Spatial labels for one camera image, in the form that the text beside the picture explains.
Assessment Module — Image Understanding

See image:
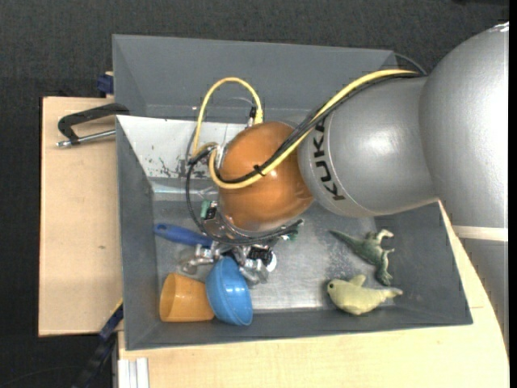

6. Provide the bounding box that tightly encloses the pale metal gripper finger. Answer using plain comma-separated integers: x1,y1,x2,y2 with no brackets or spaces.
237,255,271,286
179,243,222,275

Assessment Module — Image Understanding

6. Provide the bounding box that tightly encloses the blue plastic bowl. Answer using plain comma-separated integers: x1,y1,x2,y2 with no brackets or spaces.
204,256,254,327

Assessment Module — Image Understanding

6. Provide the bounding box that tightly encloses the orange plastic cup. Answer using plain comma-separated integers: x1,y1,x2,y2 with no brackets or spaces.
158,272,216,323

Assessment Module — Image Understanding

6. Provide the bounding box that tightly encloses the grey metal bin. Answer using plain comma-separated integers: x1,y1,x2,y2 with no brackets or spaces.
111,33,474,352

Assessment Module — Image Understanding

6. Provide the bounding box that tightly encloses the pale green toy seal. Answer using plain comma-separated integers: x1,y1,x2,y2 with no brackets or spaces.
326,274,404,316

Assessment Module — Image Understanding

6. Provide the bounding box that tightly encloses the dark green toy dinosaur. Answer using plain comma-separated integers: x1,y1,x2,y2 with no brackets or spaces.
329,228,396,287

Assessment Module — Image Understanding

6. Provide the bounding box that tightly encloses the pale brown flat board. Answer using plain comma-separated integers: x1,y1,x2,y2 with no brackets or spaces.
38,95,124,337

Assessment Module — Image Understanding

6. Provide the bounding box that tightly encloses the black cylinder on white bracket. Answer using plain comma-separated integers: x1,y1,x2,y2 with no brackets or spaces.
246,245,279,272

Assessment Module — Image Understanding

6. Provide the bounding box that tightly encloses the blue tool handle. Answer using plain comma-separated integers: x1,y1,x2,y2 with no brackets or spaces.
153,222,214,247

